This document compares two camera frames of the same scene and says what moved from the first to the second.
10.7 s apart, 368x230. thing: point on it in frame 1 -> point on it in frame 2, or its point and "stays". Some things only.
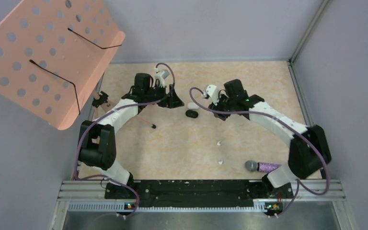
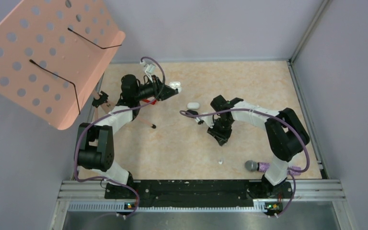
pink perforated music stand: (46, 56) stays
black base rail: (193, 193) stays
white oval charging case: (192, 106) stays
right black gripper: (212, 106) -> (222, 138)
